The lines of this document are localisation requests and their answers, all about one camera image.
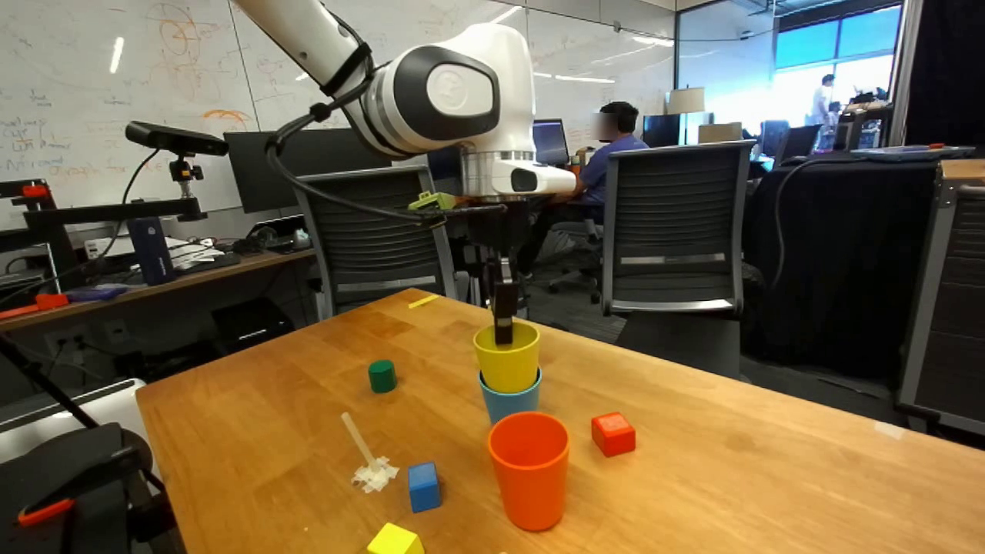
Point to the yellow tape strip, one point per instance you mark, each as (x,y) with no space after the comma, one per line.
(420,302)

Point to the person in blue shirt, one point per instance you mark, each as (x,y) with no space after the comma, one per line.
(590,197)

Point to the orange plastic cup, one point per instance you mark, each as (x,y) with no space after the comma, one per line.
(531,456)

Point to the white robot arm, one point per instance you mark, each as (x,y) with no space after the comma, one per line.
(468,92)

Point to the yellow wooden cube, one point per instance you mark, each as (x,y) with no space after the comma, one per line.
(394,538)

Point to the blue wooden block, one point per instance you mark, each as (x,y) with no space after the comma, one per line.
(422,488)

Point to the green wooden cylinder block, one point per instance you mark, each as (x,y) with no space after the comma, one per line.
(383,376)

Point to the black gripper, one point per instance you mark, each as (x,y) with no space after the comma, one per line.
(486,239)

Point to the grey mesh office chair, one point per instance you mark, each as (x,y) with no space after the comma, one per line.
(673,250)

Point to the red wooden cube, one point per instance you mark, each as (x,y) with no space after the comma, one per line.
(612,436)

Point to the yellow plastic cup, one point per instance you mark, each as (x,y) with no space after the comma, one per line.
(509,366)

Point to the blue plastic cup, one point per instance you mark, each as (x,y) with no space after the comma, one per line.
(509,401)

